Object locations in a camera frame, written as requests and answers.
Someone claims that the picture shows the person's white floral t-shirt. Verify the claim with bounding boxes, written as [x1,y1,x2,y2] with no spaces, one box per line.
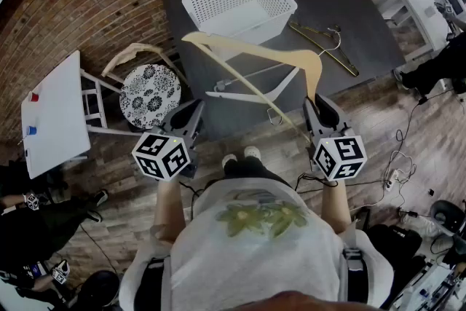
[119,176,394,311]

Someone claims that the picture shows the small white table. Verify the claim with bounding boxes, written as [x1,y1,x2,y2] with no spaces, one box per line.
[20,50,146,180]

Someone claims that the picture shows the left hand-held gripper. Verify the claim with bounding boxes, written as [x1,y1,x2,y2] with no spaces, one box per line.
[131,100,205,182]

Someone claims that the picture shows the wooden clothes hanger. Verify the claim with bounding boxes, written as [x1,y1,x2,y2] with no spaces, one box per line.
[181,28,343,143]

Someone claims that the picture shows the chair with floral seat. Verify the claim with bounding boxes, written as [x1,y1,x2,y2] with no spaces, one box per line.
[100,42,190,132]

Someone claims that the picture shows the white plastic laundry basket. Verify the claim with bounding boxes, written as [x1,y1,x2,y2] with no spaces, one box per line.
[181,0,299,45]

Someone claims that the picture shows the grey harness strap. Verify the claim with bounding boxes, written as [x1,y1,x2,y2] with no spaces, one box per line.
[138,256,173,311]
[340,246,372,311]

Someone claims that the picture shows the person's black trousers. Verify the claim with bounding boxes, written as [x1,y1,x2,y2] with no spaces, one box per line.
[221,155,292,191]

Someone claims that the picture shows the gold metal clothes hanger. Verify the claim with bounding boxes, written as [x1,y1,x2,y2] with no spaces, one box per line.
[289,21,360,77]

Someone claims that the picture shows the white plastic clothes hanger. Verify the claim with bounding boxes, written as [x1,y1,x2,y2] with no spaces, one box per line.
[205,63,302,125]

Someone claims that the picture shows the person's right forearm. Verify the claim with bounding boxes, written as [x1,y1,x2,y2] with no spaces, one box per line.
[320,178,356,235]

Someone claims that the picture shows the person's left forearm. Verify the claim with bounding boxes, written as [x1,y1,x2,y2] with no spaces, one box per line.
[152,176,187,245]

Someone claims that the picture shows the white power strip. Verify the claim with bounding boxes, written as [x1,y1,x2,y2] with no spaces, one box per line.
[384,170,400,191]

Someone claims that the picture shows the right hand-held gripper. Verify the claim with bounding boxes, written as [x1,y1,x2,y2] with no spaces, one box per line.
[304,94,367,182]

